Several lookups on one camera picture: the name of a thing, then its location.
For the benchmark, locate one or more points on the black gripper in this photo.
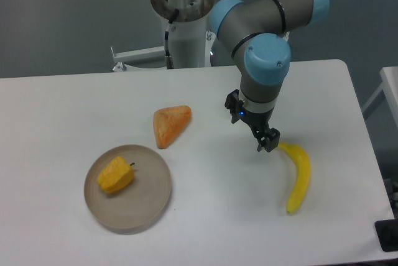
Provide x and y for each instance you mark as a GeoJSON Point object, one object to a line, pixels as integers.
{"type": "Point", "coordinates": [256, 116]}

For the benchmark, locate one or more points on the yellow toy bell pepper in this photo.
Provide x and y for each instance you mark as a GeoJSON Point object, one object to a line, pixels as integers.
{"type": "Point", "coordinates": [116, 175]}

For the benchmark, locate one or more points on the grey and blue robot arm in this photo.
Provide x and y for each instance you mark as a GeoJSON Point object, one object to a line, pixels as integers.
{"type": "Point", "coordinates": [253, 35]}

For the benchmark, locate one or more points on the beige round plate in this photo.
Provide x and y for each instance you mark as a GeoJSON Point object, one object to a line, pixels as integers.
{"type": "Point", "coordinates": [141, 203]}

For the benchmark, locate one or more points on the yellow toy banana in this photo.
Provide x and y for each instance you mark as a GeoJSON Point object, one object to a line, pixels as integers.
{"type": "Point", "coordinates": [302, 164]}

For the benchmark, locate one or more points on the orange triangular toy bread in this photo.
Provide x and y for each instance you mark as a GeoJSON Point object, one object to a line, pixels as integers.
{"type": "Point", "coordinates": [169, 123]}

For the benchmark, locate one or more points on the white side table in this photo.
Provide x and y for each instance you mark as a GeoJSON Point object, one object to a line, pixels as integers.
{"type": "Point", "coordinates": [387, 90]}

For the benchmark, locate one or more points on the black device at table edge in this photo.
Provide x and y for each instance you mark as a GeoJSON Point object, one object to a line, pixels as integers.
{"type": "Point", "coordinates": [387, 234]}

